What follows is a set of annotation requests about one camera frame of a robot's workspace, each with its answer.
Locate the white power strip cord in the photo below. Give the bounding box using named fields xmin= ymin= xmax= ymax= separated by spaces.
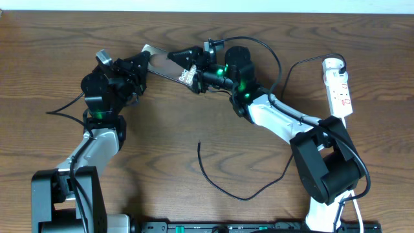
xmin=340 ymin=116 xmax=365 ymax=233

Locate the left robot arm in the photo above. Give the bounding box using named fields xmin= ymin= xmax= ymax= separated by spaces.
xmin=31 ymin=50 xmax=150 ymax=232

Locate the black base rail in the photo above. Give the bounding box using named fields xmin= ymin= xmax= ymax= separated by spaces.
xmin=129 ymin=219 xmax=382 ymax=233

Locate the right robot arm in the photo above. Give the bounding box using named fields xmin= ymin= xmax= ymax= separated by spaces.
xmin=167 ymin=46 xmax=367 ymax=232

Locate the black charger cable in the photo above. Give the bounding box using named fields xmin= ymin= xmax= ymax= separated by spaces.
xmin=197 ymin=53 xmax=347 ymax=202

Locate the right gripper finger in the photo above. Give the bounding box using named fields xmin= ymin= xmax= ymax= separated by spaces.
xmin=188 ymin=65 xmax=202 ymax=94
xmin=167 ymin=46 xmax=204 ymax=64

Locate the white USB charger plug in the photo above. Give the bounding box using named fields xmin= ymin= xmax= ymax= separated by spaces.
xmin=322 ymin=58 xmax=346 ymax=74

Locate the white power strip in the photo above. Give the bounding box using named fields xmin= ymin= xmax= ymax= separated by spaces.
xmin=323 ymin=69 xmax=353 ymax=118

